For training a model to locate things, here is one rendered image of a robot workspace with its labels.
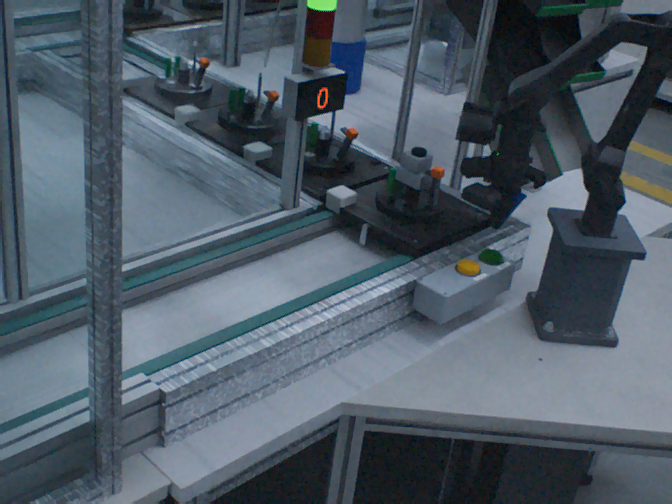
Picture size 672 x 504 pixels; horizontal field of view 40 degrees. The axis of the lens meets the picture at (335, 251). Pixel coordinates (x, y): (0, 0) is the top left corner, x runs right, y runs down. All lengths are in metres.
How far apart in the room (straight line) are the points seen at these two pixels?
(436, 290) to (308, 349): 0.26
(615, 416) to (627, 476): 1.30
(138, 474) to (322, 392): 0.33
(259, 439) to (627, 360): 0.70
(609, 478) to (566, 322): 1.19
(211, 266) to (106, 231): 0.61
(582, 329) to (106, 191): 0.99
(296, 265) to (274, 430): 0.40
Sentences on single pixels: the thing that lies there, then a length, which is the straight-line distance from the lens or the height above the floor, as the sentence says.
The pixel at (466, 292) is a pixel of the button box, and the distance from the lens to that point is 1.65.
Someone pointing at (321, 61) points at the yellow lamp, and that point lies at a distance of 1.66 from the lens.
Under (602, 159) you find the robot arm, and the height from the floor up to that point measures 1.20.
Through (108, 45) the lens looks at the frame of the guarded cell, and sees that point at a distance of 0.99.
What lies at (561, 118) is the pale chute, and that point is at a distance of 2.18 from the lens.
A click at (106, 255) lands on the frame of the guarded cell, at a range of 1.08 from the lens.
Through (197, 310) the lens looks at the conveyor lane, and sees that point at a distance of 1.57.
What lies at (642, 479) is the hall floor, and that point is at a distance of 2.91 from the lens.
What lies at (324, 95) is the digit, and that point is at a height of 1.21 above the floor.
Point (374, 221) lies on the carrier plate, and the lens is 1.78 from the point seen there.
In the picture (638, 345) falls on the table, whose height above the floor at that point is 0.86.
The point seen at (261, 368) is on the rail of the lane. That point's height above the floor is 0.92.
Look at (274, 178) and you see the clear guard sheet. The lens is 1.76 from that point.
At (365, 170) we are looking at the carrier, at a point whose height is 0.97.
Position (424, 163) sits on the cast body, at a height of 1.07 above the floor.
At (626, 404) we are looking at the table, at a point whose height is 0.86.
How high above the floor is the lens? 1.78
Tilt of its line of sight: 29 degrees down
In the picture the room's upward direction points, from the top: 7 degrees clockwise
